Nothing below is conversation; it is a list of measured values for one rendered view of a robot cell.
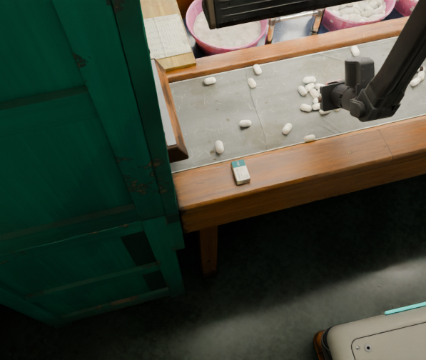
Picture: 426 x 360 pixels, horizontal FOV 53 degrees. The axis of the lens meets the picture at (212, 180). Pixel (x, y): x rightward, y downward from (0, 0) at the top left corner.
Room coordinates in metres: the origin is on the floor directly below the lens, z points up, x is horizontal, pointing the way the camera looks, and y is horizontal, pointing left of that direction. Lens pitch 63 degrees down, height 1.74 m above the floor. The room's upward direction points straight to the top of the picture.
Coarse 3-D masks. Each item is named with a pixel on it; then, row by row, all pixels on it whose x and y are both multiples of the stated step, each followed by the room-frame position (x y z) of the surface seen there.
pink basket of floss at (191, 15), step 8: (200, 0) 1.17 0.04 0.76; (192, 8) 1.13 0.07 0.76; (200, 8) 1.16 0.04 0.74; (192, 16) 1.12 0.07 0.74; (192, 24) 1.09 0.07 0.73; (264, 24) 1.08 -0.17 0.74; (192, 32) 1.01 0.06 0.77; (264, 32) 1.01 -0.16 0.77; (200, 40) 0.98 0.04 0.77; (256, 40) 0.98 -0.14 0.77; (200, 48) 1.02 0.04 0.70; (208, 48) 0.97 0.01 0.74; (216, 48) 0.95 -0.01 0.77; (224, 48) 0.95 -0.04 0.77; (232, 48) 0.95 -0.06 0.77; (240, 48) 0.95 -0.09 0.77
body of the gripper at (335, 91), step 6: (330, 84) 0.70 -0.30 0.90; (336, 84) 0.70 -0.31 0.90; (342, 84) 0.70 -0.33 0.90; (324, 90) 0.69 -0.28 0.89; (330, 90) 0.69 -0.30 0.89; (336, 90) 0.68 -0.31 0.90; (342, 90) 0.66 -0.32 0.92; (324, 96) 0.68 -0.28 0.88; (330, 96) 0.68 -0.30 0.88; (336, 96) 0.66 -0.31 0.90; (324, 102) 0.67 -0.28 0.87; (330, 102) 0.67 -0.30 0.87; (336, 102) 0.65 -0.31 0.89; (324, 108) 0.66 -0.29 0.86; (330, 108) 0.66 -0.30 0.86; (336, 108) 0.66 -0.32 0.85; (342, 108) 0.64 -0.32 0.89
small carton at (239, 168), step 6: (234, 162) 0.54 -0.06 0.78; (240, 162) 0.54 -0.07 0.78; (234, 168) 0.52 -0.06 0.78; (240, 168) 0.52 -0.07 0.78; (246, 168) 0.52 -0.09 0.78; (234, 174) 0.51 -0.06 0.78; (240, 174) 0.50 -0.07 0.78; (246, 174) 0.50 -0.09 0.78; (240, 180) 0.49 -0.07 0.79; (246, 180) 0.49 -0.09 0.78
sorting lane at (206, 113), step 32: (288, 64) 0.91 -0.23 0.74; (320, 64) 0.91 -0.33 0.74; (192, 96) 0.79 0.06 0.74; (224, 96) 0.79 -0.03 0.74; (256, 96) 0.79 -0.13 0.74; (288, 96) 0.79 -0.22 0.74; (320, 96) 0.79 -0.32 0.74; (416, 96) 0.79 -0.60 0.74; (192, 128) 0.68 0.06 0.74; (224, 128) 0.68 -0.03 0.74; (256, 128) 0.68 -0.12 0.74; (320, 128) 0.68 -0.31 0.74; (352, 128) 0.68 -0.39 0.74; (192, 160) 0.57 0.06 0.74; (224, 160) 0.57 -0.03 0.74
